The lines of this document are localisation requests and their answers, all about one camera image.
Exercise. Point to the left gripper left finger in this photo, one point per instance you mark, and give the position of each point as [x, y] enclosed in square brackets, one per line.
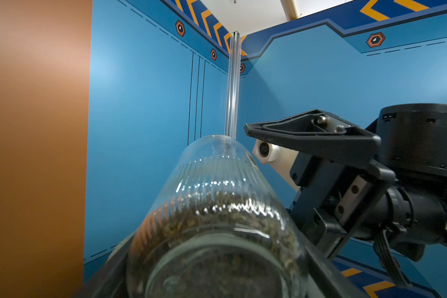
[110, 280]

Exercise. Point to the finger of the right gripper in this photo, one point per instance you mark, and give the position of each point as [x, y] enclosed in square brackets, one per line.
[321, 134]

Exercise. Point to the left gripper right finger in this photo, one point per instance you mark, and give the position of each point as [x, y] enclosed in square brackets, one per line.
[324, 279]

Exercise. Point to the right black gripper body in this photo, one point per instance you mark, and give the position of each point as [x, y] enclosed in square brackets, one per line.
[334, 199]

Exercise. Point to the glass jar with tea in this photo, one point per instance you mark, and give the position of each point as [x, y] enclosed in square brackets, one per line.
[217, 230]

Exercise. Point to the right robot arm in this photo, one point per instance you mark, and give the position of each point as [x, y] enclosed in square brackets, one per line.
[412, 214]

